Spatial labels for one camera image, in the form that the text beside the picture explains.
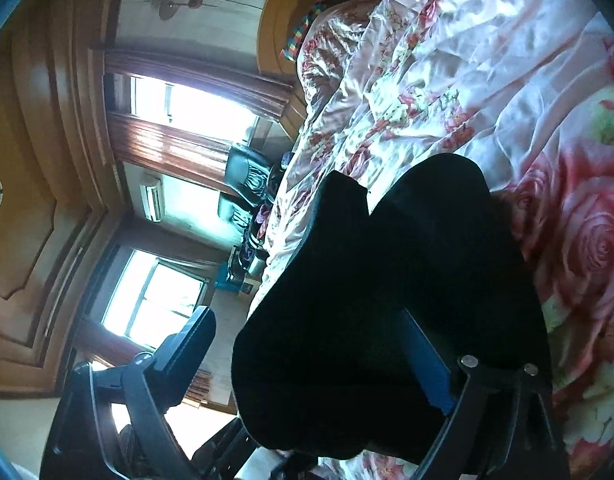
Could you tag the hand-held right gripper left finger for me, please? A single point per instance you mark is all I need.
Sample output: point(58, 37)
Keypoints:
point(187, 345)

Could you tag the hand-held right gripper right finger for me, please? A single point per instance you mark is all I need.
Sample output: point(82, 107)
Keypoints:
point(432, 370)

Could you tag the black pants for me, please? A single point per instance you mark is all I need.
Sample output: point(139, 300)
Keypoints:
point(362, 285)

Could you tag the bright window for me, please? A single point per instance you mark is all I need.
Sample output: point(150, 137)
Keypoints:
point(152, 295)
point(202, 105)

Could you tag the black leather chair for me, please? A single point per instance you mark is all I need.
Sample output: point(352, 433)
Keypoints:
point(247, 167)
point(234, 215)

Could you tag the white air conditioner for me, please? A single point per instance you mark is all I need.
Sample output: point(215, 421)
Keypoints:
point(153, 202)

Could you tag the floral bedspread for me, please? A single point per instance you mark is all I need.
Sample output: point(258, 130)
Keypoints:
point(462, 60)

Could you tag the colourful checked pillow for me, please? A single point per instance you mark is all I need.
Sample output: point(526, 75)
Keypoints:
point(302, 30)

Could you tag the wooden headboard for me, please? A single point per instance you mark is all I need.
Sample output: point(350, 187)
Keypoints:
point(282, 10)

